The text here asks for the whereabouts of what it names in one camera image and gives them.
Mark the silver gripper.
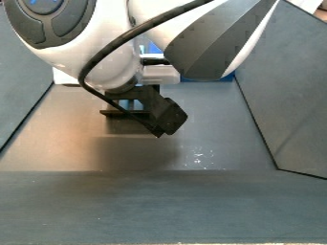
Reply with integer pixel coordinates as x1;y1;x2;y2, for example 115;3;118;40
139;54;181;85

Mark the light blue square-circle object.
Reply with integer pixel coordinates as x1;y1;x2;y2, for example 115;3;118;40
119;100;143;111

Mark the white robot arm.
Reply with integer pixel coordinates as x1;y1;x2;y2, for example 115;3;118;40
3;0;327;90

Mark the dark curved cradle fixture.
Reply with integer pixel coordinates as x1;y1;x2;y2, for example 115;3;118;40
105;85;161;116

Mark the blue shape-sorter block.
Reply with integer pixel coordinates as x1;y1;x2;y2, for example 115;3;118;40
139;41;235;83

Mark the black camera cable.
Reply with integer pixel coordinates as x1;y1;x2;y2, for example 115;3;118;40
78;0;215;135

